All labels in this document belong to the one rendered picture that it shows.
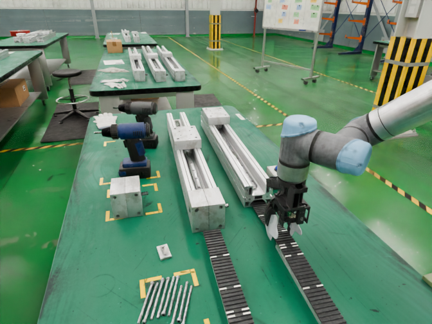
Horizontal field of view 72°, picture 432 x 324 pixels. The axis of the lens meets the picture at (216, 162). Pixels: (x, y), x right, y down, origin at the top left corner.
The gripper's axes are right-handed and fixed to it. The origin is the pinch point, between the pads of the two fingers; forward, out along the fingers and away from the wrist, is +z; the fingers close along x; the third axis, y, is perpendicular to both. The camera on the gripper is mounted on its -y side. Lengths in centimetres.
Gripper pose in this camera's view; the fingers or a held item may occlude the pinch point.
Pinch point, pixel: (279, 233)
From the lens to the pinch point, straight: 90.2
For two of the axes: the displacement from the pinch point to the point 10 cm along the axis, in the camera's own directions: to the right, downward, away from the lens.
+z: -0.1, 8.9, 4.6
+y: 2.3, 4.5, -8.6
